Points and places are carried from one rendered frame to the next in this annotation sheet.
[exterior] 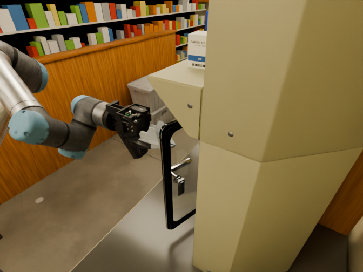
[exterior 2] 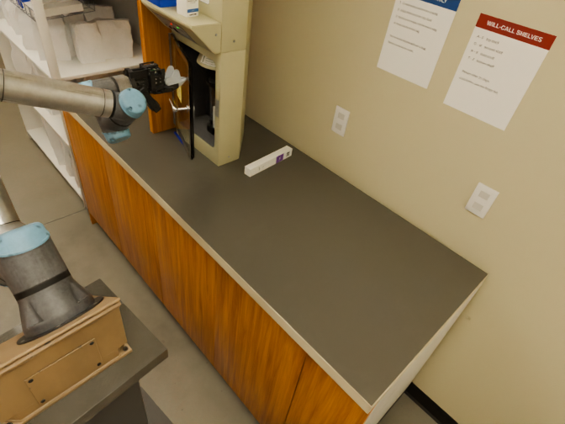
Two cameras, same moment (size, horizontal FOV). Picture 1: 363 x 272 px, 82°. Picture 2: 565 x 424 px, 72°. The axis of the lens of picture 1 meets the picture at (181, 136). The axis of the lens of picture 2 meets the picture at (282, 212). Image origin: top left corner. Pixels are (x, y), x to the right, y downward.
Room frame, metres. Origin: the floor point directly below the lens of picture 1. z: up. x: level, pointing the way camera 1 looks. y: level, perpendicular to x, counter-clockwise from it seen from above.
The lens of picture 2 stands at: (-0.16, 1.27, 1.90)
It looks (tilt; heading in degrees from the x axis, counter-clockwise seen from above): 40 degrees down; 277
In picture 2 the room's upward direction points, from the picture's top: 10 degrees clockwise
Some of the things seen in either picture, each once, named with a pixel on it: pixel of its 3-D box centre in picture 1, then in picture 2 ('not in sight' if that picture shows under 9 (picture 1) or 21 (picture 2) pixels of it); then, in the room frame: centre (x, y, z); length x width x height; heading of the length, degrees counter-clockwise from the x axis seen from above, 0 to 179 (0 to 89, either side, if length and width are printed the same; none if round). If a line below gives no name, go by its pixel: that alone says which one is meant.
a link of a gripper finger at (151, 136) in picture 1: (154, 137); (176, 77); (0.43, 0.07, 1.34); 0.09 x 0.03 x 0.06; 57
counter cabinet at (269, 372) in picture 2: not in sight; (228, 243); (0.26, -0.08, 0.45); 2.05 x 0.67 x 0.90; 147
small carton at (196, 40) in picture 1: (204, 49); (187, 4); (0.43, -0.04, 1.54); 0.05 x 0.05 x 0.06; 65
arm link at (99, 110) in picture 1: (109, 115); (121, 87); (0.55, 0.21, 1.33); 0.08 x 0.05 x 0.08; 147
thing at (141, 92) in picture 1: (154, 92); not in sight; (2.75, 0.38, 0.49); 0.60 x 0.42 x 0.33; 147
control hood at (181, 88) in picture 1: (212, 82); (180, 25); (0.48, -0.07, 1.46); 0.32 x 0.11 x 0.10; 147
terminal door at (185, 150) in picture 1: (205, 165); (181, 98); (0.48, -0.07, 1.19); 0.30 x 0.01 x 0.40; 127
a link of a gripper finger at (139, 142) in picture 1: (140, 139); (166, 87); (0.45, 0.11, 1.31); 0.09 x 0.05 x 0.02; 57
